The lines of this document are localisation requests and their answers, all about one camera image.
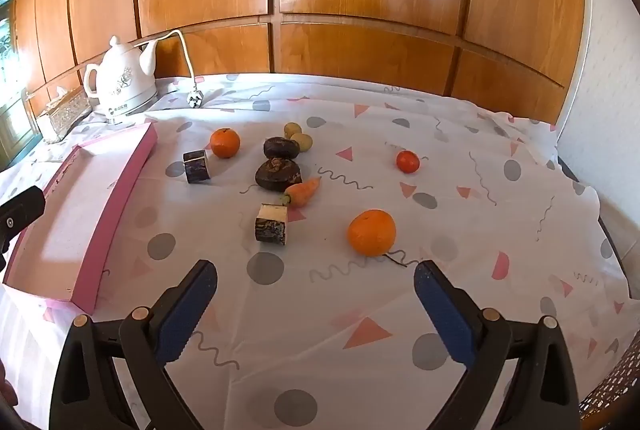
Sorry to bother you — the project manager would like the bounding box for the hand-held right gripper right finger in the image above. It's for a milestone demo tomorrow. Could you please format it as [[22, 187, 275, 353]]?
[[414, 259, 581, 430]]

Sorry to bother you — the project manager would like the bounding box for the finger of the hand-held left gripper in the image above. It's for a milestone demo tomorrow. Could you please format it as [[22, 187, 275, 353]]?
[[0, 185, 46, 256]]

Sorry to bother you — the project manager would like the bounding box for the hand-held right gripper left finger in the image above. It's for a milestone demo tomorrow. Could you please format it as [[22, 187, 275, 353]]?
[[50, 259, 218, 430]]

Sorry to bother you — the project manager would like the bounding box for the pink shallow tray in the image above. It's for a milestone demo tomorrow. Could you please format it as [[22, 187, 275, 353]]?
[[2, 123, 158, 315]]

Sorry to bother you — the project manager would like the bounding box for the large orange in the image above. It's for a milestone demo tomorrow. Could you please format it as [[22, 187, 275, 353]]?
[[347, 209, 397, 257]]

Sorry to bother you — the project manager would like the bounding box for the dark cube block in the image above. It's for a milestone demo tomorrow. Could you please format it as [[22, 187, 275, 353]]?
[[184, 159, 211, 184]]

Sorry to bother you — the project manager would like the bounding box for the small red tomato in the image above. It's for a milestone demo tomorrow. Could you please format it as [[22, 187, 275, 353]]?
[[396, 150, 420, 174]]

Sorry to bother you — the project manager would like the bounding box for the dark brown water chestnut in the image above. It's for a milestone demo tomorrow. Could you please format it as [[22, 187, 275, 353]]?
[[255, 157, 303, 192], [263, 137, 301, 160]]

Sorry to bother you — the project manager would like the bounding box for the orange carrot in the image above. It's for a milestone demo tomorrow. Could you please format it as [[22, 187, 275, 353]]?
[[279, 177, 322, 209]]

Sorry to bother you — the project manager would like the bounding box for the small orange mandarin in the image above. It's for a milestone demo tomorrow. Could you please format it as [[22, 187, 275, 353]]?
[[210, 127, 241, 159]]

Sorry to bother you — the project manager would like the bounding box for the clear patterned tissue box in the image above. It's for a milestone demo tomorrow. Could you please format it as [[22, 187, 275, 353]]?
[[31, 86, 93, 143]]

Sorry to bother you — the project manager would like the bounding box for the white patterned tablecloth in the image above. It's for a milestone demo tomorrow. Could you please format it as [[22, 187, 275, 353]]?
[[0, 73, 640, 430]]

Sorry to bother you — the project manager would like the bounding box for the glass window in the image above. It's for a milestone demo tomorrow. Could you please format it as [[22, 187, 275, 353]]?
[[0, 0, 43, 171]]

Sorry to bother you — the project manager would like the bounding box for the white ceramic electric kettle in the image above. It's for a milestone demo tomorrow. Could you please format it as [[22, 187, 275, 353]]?
[[83, 35, 162, 126]]

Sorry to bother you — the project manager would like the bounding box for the wicker chair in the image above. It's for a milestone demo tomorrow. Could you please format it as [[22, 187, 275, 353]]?
[[580, 345, 640, 421]]

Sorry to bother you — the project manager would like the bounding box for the white power cable with plug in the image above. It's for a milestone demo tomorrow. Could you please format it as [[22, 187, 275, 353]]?
[[132, 29, 206, 108]]

